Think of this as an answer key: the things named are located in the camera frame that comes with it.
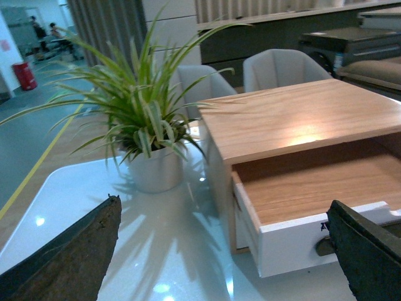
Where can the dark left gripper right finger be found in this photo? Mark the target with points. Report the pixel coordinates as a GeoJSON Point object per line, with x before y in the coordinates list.
{"type": "Point", "coordinates": [368, 254]}

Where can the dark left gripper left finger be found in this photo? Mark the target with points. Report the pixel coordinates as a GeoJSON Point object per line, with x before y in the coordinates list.
{"type": "Point", "coordinates": [72, 265]}

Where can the white drawer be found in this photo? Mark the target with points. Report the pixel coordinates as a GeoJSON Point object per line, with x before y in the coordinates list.
{"type": "Point", "coordinates": [282, 201]}

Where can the wooden two-drawer cabinet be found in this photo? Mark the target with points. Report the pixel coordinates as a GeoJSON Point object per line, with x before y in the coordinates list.
{"type": "Point", "coordinates": [258, 125]}

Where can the white plant pot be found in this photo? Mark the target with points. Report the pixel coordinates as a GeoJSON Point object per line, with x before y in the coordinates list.
{"type": "Point", "coordinates": [161, 172]}

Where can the green spider plant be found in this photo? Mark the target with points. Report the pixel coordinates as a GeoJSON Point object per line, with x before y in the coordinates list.
{"type": "Point", "coordinates": [143, 109]}

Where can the red fire extinguisher box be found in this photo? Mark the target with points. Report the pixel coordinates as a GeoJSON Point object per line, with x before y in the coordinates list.
{"type": "Point", "coordinates": [24, 75]}

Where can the right grey armchair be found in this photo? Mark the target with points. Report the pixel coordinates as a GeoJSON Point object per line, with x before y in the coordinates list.
{"type": "Point", "coordinates": [280, 68]}

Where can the grey armchair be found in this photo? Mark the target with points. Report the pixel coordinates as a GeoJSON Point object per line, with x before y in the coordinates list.
{"type": "Point", "coordinates": [213, 86]}
{"type": "Point", "coordinates": [280, 68]}

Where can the dark office printer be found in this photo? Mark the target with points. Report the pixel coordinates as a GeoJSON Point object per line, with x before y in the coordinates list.
{"type": "Point", "coordinates": [377, 37]}

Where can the left grey armchair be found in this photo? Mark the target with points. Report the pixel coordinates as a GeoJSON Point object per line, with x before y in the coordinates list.
{"type": "Point", "coordinates": [213, 86]}

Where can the person in dark clothes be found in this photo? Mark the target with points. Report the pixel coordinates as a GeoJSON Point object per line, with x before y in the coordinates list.
{"type": "Point", "coordinates": [40, 33]}

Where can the seated person in background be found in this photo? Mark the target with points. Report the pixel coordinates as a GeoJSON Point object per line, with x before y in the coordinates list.
{"type": "Point", "coordinates": [58, 37]}

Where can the dark reception counter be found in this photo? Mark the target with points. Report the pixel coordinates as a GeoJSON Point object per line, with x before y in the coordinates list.
{"type": "Point", "coordinates": [230, 47]}

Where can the white square pillar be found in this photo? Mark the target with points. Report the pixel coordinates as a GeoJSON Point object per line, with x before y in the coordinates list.
{"type": "Point", "coordinates": [174, 23]}

